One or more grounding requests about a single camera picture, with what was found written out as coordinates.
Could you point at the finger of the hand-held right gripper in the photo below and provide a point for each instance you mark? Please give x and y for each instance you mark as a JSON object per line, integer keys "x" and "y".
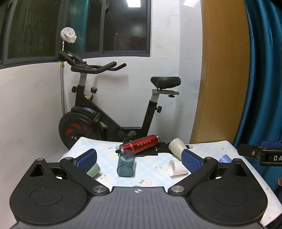
{"x": 247, "y": 150}
{"x": 269, "y": 143}

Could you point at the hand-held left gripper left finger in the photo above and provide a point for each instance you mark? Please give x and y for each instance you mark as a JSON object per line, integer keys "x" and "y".
{"x": 87, "y": 160}

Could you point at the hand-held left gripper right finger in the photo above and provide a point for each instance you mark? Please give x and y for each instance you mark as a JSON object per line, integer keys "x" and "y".
{"x": 191, "y": 161}

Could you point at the teal transparent cup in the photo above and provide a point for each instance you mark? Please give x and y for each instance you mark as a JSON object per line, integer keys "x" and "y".
{"x": 126, "y": 164}

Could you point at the green cup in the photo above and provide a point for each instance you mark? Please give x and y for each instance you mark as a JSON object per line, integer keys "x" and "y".
{"x": 94, "y": 171}

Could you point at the white cup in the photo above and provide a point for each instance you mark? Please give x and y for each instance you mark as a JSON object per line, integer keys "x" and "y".
{"x": 177, "y": 169}

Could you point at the cream cup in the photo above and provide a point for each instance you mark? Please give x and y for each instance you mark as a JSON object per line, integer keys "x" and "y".
{"x": 176, "y": 146}

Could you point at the black cloth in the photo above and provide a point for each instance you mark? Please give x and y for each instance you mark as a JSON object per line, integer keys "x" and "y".
{"x": 164, "y": 148}

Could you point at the floral tablecloth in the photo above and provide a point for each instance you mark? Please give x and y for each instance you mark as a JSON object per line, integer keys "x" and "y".
{"x": 152, "y": 169}

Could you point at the black exercise bike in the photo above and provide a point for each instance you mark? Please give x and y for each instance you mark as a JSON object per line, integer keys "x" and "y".
{"x": 105, "y": 120}

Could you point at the red metal bottle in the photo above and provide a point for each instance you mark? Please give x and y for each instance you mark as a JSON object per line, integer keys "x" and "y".
{"x": 141, "y": 144}

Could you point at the blue curtain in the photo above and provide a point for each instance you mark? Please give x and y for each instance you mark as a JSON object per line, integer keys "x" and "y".
{"x": 264, "y": 66}

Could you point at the wooden door panel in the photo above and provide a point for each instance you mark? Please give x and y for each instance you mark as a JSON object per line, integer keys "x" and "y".
{"x": 222, "y": 66}

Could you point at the white cloth-wrapped tap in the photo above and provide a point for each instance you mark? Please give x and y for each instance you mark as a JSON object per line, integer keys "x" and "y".
{"x": 68, "y": 34}

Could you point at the dark framed window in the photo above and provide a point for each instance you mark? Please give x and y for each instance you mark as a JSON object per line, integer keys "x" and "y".
{"x": 33, "y": 28}

